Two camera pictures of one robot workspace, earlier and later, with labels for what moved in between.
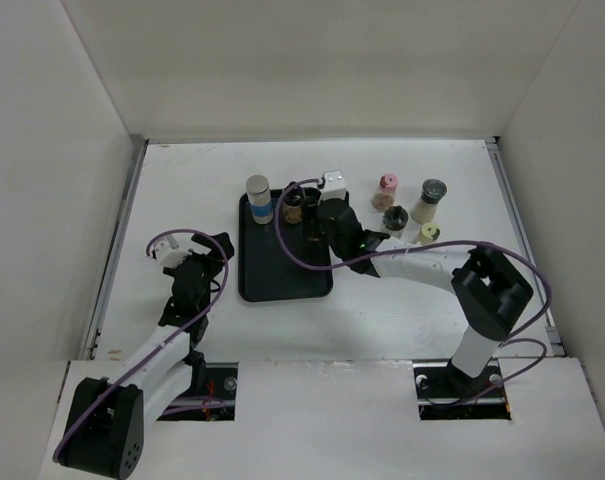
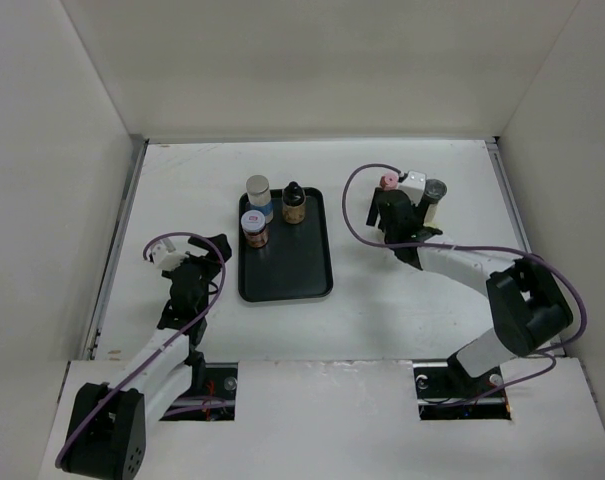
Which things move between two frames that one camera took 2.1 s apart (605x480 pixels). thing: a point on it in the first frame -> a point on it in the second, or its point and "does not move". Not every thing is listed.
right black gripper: [347, 198] -> [420, 210]
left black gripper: [214, 264] does not move
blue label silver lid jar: [259, 195] does not move
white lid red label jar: [314, 215] -> [254, 228]
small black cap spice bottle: [292, 204] does not move
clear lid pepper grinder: [425, 208] does not move
